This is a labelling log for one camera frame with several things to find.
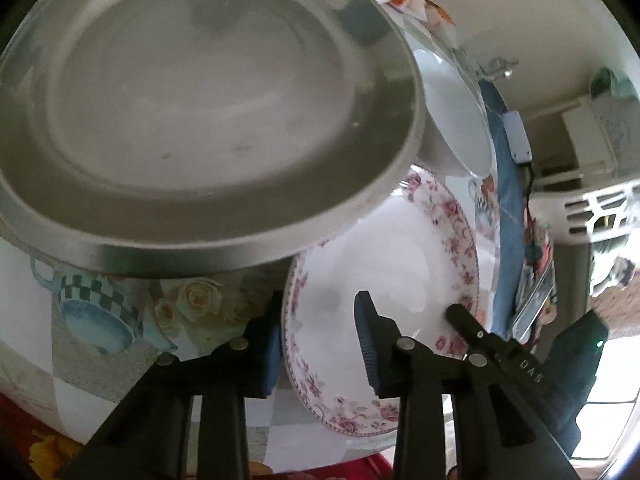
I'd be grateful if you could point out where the large white ceramic bowl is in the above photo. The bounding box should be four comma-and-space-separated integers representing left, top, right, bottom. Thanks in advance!
412, 49, 492, 179

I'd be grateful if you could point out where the floral round ceramic plate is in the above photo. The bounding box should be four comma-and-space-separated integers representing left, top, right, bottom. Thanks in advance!
282, 167, 486, 437

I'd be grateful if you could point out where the stainless steel round plate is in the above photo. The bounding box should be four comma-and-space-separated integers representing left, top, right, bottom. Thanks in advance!
1, 0, 425, 278

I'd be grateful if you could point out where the white wooden cabinet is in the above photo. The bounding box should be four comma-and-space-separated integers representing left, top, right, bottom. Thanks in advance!
524, 94, 639, 191

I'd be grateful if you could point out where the white power bank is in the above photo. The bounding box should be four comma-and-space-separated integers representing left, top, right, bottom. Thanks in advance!
502, 110, 533, 165

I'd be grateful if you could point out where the clear glass pitcher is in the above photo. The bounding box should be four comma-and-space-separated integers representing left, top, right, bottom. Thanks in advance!
454, 47, 518, 82

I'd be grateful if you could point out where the checkered patterned tablecloth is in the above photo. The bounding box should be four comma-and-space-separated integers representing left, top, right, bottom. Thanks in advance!
0, 8, 557, 476

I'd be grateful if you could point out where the white plastic chair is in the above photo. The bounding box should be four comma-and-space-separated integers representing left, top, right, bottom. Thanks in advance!
529, 178, 639, 245

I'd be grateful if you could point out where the orange snack packet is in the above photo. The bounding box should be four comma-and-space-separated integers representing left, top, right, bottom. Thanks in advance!
390, 0, 459, 48

